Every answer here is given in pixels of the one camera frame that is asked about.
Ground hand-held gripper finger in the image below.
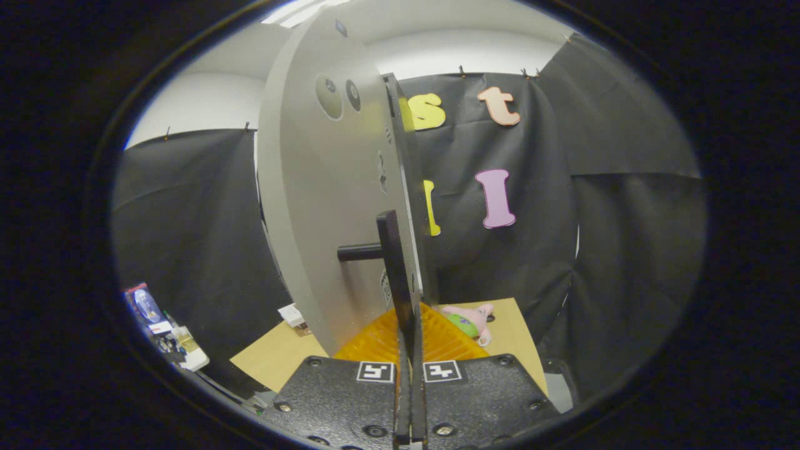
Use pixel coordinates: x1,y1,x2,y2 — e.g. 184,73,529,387
259,304,412,450
411,303,561,450

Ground black cabinet door handle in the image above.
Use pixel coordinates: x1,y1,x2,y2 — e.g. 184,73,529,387
337,209,419,376

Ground grey shoe cabinet door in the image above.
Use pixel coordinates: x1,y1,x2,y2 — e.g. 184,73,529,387
255,6,407,358

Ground grey shoe cabinet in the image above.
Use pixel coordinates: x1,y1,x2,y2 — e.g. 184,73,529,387
382,73,438,307

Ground pink and green plush toy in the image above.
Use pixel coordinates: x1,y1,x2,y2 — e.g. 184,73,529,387
441,303,496,348

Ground black backdrop cloth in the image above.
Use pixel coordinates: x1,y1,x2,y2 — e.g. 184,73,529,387
112,34,704,401

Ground ceiling light panel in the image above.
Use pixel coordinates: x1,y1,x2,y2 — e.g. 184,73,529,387
261,0,354,29

